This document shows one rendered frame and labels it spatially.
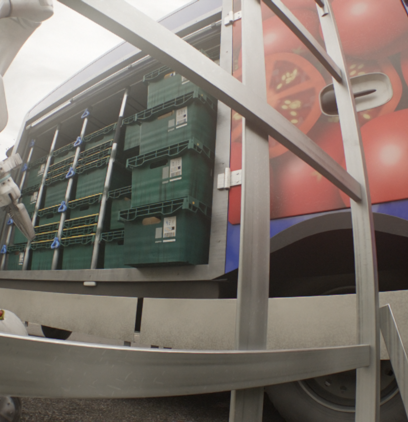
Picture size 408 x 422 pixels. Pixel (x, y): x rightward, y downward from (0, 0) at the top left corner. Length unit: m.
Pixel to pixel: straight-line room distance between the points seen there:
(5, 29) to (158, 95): 0.85
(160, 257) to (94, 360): 1.20
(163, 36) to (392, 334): 0.48
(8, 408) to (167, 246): 0.82
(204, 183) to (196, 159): 0.11
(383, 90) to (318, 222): 0.58
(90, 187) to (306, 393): 1.84
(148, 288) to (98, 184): 1.02
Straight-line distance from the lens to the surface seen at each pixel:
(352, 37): 1.61
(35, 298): 2.31
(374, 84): 1.45
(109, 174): 2.24
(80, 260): 2.24
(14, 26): 1.47
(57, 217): 2.64
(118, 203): 2.10
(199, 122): 1.59
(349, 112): 0.65
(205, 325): 1.33
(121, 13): 0.29
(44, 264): 2.62
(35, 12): 1.32
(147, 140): 1.71
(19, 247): 3.01
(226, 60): 1.85
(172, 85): 1.81
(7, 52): 1.42
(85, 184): 2.48
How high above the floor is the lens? 0.38
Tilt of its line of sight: 21 degrees up
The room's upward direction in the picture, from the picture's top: 5 degrees clockwise
